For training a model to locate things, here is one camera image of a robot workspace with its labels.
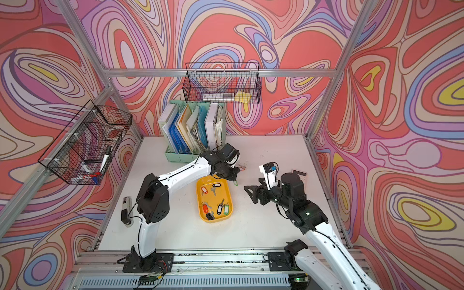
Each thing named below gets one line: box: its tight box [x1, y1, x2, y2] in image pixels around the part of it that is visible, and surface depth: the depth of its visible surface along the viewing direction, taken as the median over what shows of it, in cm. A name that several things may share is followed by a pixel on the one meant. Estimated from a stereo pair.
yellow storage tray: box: [195, 175, 234, 223], surface depth 92 cm
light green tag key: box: [223, 202, 229, 216], surface depth 90 cm
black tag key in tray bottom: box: [205, 210, 216, 221], surface depth 88 cm
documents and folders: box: [158, 103, 225, 154], surface depth 98 cm
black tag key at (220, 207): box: [216, 198, 225, 216], surface depth 90 cm
